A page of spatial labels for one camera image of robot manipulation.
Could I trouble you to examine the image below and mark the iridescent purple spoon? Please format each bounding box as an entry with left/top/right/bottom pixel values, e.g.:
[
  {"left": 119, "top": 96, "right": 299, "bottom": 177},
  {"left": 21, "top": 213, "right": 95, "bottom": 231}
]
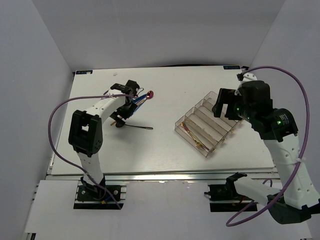
[{"left": 133, "top": 90, "right": 154, "bottom": 106}]

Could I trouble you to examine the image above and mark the blue knife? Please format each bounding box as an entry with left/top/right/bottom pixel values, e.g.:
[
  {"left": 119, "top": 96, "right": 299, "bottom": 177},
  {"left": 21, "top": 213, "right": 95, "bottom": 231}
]
[{"left": 132, "top": 94, "right": 147, "bottom": 105}]

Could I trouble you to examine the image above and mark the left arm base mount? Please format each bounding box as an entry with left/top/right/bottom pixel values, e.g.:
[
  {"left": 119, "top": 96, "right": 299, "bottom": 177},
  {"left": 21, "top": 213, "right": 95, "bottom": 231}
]
[{"left": 73, "top": 182, "right": 127, "bottom": 210}]

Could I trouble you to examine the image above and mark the aluminium table rail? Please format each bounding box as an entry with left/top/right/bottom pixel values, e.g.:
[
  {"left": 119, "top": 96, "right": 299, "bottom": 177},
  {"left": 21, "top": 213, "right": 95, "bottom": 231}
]
[{"left": 46, "top": 170, "right": 278, "bottom": 186}]

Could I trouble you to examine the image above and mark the gold fork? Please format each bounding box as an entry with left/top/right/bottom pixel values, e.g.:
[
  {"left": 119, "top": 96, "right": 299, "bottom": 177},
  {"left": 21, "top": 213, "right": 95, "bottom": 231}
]
[{"left": 181, "top": 121, "right": 207, "bottom": 151}]

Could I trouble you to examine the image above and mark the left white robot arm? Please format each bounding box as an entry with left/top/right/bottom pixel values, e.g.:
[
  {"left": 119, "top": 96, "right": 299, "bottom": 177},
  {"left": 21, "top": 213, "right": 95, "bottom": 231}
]
[{"left": 68, "top": 80, "right": 140, "bottom": 200}]

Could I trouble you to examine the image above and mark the blue corner sticker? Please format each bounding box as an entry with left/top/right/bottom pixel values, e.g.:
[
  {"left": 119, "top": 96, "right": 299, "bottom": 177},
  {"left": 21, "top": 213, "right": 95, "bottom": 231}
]
[
  {"left": 75, "top": 70, "right": 93, "bottom": 75},
  {"left": 223, "top": 65, "right": 241, "bottom": 70}
]

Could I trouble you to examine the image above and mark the blue chopstick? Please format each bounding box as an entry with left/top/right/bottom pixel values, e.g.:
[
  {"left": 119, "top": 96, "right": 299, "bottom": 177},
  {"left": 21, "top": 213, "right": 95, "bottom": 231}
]
[{"left": 132, "top": 99, "right": 146, "bottom": 115}]

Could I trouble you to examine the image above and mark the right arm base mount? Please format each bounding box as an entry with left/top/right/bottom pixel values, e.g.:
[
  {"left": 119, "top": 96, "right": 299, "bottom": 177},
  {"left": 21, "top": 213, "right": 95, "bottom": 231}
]
[{"left": 204, "top": 184, "right": 252, "bottom": 213}]

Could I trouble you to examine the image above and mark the left blue corner sticker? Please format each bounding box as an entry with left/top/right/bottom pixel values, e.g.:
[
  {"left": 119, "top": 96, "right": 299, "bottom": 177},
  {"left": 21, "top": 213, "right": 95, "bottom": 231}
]
[{"left": 75, "top": 70, "right": 93, "bottom": 75}]

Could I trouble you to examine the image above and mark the right blue corner sticker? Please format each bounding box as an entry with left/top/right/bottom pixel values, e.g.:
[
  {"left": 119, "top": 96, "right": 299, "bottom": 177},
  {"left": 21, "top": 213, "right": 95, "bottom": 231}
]
[{"left": 223, "top": 65, "right": 241, "bottom": 70}]

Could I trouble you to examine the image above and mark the clear four-slot utensil organizer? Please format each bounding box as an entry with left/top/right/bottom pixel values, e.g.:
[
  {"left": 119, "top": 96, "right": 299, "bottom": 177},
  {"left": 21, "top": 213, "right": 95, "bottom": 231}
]
[{"left": 174, "top": 91, "right": 242, "bottom": 157}]

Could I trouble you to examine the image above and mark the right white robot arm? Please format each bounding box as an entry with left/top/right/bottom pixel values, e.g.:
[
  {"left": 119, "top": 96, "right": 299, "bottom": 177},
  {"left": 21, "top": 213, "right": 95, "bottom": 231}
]
[{"left": 212, "top": 73, "right": 320, "bottom": 227}]

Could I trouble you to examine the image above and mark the black spoon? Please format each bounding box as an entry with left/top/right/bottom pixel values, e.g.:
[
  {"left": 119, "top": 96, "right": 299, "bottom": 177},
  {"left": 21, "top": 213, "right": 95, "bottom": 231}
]
[{"left": 115, "top": 122, "right": 154, "bottom": 130}]

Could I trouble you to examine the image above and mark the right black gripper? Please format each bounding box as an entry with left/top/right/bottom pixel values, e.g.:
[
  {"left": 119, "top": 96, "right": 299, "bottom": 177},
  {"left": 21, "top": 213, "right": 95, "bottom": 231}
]
[{"left": 211, "top": 88, "right": 255, "bottom": 123}]

